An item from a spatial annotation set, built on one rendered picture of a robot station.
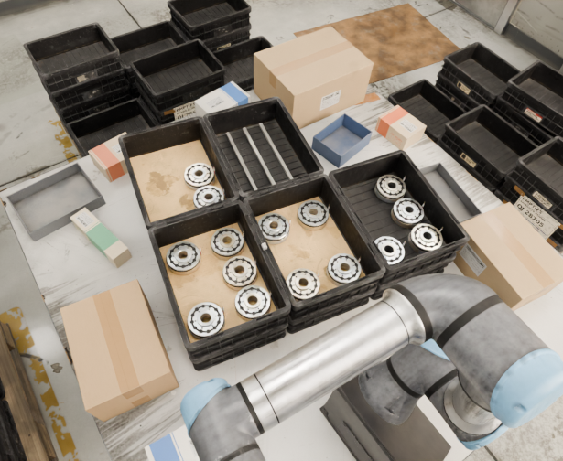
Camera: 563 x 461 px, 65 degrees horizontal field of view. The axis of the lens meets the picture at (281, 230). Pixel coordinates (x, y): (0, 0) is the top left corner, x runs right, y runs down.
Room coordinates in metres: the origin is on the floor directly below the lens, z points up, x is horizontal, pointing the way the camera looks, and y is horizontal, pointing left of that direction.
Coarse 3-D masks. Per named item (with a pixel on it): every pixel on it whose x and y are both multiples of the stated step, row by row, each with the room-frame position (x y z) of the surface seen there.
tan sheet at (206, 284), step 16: (192, 240) 0.72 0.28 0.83; (208, 240) 0.73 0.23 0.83; (208, 256) 0.67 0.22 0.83; (208, 272) 0.61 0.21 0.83; (240, 272) 0.62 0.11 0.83; (176, 288) 0.55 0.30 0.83; (192, 288) 0.55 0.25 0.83; (208, 288) 0.56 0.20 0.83; (224, 288) 0.56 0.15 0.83; (192, 304) 0.50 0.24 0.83; (224, 304) 0.51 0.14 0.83; (272, 304) 0.53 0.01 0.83; (208, 320) 0.46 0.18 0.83; (240, 320) 0.47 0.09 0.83; (192, 336) 0.41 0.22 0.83
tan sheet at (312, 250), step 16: (288, 208) 0.88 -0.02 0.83; (288, 240) 0.75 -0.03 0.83; (304, 240) 0.76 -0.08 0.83; (320, 240) 0.77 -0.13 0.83; (336, 240) 0.77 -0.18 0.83; (288, 256) 0.69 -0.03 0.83; (304, 256) 0.70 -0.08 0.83; (320, 256) 0.70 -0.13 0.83; (288, 272) 0.64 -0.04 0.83; (320, 272) 0.65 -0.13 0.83; (320, 288) 0.59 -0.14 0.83
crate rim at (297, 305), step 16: (320, 176) 0.95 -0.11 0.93; (272, 192) 0.86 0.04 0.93; (336, 192) 0.89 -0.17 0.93; (256, 224) 0.74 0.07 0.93; (352, 224) 0.77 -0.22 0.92; (272, 256) 0.63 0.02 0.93; (384, 272) 0.61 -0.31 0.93; (288, 288) 0.53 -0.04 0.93; (336, 288) 0.55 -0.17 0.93; (352, 288) 0.56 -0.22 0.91; (304, 304) 0.49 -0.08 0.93
